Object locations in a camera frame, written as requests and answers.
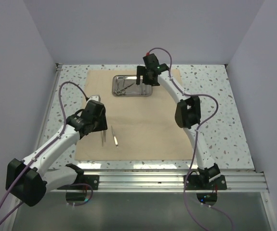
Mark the steel pointed tweezers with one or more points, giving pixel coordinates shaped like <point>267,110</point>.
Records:
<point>103,137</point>

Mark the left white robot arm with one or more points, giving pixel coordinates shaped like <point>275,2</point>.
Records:
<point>30,179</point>

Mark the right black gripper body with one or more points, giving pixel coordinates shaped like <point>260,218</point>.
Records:
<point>151,82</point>

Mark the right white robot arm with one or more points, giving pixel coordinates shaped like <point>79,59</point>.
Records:
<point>187,116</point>

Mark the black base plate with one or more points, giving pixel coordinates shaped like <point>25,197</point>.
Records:
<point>193,183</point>
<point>92,180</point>

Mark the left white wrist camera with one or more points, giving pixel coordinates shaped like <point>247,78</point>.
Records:
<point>95,98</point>

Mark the steel instrument tray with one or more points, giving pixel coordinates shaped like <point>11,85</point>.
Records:
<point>121,81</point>

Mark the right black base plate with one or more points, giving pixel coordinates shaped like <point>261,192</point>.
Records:
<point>193,183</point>

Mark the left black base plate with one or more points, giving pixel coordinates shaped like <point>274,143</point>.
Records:
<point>92,180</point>

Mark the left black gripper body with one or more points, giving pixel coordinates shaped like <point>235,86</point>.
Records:
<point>100,123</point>

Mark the aluminium mounting rail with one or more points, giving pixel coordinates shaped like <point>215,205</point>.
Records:
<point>162,181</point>

